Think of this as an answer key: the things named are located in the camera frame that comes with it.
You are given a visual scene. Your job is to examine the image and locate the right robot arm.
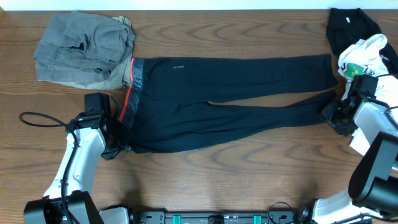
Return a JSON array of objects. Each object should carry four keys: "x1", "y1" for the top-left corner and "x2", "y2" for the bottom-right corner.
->
[{"x1": 297, "y1": 75, "x2": 397, "y2": 223}]

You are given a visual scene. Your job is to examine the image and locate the white printed t-shirt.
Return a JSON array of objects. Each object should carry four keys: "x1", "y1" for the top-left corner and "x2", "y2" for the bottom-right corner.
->
[{"x1": 338, "y1": 33, "x2": 398, "y2": 156}]

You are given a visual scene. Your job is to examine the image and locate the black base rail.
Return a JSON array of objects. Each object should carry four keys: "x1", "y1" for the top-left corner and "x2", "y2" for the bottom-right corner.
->
[{"x1": 129, "y1": 202, "x2": 312, "y2": 224}]

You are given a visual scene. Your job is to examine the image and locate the folded gray pants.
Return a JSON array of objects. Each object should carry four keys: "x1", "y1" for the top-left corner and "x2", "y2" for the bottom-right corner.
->
[{"x1": 33, "y1": 11, "x2": 136, "y2": 84}]

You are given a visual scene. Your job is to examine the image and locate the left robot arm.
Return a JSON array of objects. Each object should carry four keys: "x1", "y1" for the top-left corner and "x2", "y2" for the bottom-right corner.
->
[{"x1": 24, "y1": 92, "x2": 130, "y2": 224}]

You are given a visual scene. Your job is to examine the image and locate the black leggings red waistband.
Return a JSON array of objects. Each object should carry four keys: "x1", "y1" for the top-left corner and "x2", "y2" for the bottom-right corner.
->
[{"x1": 120, "y1": 54, "x2": 338, "y2": 153}]

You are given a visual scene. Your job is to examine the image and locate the black t-shirt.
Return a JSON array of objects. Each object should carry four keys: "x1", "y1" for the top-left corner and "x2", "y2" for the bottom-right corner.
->
[{"x1": 326, "y1": 8, "x2": 382, "y2": 56}]

